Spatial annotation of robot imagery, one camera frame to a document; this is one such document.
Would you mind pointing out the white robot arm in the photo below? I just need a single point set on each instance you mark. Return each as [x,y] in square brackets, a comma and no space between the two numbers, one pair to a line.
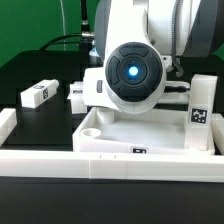
[139,41]

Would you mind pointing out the white U-shaped fence frame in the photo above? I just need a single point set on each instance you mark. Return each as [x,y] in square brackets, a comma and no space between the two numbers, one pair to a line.
[125,166]

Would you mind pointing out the white desk top tray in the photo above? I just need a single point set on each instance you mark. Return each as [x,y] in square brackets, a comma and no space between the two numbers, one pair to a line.
[154,132]

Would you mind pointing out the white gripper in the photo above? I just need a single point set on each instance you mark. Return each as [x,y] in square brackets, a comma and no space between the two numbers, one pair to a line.
[94,90]

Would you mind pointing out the marker sheet with tags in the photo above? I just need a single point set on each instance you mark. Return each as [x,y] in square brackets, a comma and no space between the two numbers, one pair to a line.
[76,89]

